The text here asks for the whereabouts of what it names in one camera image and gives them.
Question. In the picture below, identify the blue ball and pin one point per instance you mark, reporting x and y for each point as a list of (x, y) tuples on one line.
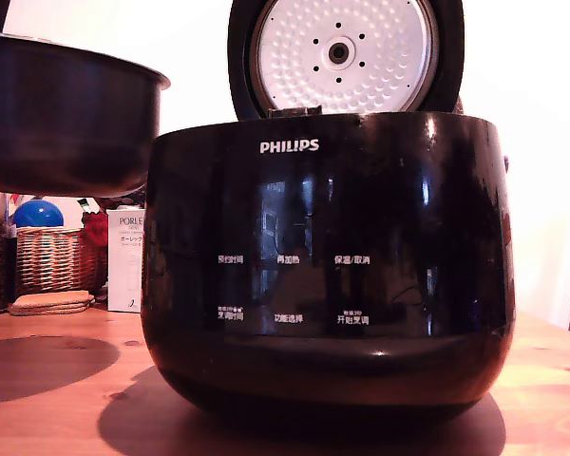
[(37, 214)]

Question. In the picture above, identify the red knitted item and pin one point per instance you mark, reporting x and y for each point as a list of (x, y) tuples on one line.
[(94, 233)]

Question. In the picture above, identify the white Porlex box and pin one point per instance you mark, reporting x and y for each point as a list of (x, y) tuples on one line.
[(126, 266)]

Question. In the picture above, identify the small striped flag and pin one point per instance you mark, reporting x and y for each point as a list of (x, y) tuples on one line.
[(86, 205)]

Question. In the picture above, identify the cork coaster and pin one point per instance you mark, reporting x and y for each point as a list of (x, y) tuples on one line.
[(57, 298), (43, 310)]

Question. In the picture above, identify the dark metal pot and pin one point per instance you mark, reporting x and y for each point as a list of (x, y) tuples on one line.
[(66, 123)]

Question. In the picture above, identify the black Philips rice cooker body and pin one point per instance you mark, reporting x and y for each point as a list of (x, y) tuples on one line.
[(323, 214)]

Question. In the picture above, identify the woven wicker basket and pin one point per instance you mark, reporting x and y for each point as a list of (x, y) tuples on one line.
[(52, 261)]

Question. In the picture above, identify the black rice cooker lid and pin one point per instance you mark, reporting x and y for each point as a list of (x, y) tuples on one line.
[(446, 57)]

